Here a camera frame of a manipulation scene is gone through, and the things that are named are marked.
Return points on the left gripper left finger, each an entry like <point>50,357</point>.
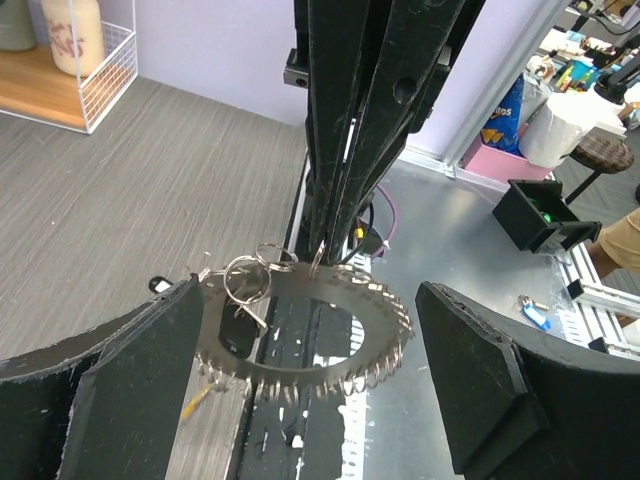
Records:
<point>104,404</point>

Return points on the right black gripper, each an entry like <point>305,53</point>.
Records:
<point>376,69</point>

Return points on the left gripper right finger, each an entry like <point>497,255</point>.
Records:
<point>519,403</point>

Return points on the key with yellow tag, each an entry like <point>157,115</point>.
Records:
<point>195,402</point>

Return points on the key with black tag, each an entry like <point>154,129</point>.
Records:
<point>239,329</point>

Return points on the metal disc with keyrings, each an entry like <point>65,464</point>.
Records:
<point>251,280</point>

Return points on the key with blue tag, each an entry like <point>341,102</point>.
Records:
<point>536,312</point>

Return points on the blue chips bag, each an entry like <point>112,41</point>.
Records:
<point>501,129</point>

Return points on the person in blue jacket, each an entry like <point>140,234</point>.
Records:
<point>617,247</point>

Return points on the white paper roll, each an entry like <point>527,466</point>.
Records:
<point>557,128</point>

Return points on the black plastic box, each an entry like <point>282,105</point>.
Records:
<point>535,218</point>

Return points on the cream bottle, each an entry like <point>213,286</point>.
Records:
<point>75,34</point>

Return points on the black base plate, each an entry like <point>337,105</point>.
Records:
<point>301,431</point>

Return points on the white wire shelf rack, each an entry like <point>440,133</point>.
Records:
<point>34,88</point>

